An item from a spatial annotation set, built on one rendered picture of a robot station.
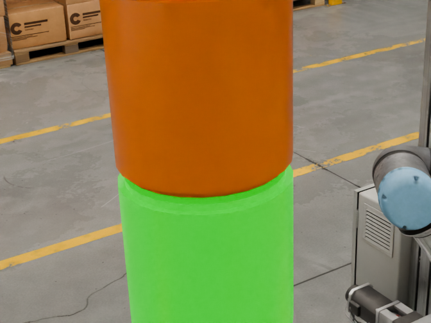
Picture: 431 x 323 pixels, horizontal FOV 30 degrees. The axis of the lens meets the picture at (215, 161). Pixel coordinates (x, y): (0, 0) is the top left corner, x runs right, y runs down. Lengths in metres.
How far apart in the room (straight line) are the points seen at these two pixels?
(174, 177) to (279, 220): 0.03
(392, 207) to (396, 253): 0.73
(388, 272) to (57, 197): 3.26
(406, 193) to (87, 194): 3.85
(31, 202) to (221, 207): 5.12
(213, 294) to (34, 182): 5.38
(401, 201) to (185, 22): 1.48
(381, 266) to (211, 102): 2.27
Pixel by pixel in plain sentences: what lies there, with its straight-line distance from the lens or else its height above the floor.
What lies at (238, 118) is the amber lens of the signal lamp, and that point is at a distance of 0.20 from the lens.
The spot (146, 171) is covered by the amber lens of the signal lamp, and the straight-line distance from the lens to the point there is 0.21.
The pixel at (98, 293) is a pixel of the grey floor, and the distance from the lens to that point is 4.28.
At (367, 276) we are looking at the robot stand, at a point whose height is 0.97.
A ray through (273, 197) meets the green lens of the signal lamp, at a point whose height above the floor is 2.21.
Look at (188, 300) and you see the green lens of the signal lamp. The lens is 0.22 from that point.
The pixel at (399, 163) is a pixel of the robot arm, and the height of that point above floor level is 1.61.
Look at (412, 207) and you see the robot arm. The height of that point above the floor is 1.55.
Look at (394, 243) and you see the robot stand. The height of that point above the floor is 1.13.
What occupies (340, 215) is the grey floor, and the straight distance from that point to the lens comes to 4.93.
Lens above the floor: 2.31
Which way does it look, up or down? 24 degrees down
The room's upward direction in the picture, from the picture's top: 3 degrees counter-clockwise
